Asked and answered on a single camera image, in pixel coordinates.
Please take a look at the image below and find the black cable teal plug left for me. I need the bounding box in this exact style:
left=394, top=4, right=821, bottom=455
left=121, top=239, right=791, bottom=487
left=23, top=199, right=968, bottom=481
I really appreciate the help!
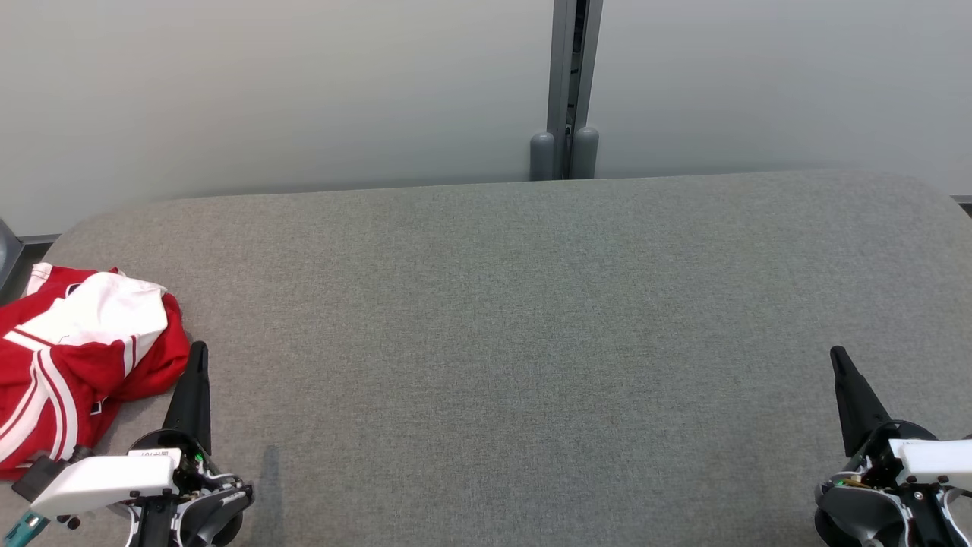
left=0, top=507, right=50, bottom=547

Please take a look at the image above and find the red number 23 jersey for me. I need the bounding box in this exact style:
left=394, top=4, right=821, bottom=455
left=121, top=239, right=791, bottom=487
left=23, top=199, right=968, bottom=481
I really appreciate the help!
left=0, top=262, right=172, bottom=481

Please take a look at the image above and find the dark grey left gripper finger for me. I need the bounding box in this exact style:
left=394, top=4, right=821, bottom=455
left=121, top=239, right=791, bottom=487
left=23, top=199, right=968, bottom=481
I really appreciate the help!
left=163, top=342, right=212, bottom=455

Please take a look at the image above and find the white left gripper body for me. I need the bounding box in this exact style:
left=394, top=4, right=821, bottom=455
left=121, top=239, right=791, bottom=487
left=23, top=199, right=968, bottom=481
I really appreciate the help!
left=30, top=429, right=221, bottom=519

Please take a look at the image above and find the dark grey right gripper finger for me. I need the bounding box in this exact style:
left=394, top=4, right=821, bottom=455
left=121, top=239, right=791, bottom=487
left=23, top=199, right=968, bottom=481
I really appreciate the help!
left=830, top=346, right=893, bottom=457

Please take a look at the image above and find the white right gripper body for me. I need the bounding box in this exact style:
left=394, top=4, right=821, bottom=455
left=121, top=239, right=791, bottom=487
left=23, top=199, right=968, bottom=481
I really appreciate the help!
left=847, top=420, right=972, bottom=491

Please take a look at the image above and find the grey cylindrical post foot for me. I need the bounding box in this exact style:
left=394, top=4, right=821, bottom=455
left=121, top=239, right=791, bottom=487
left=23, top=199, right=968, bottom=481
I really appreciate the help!
left=529, top=131, right=557, bottom=182
left=571, top=126, right=600, bottom=180

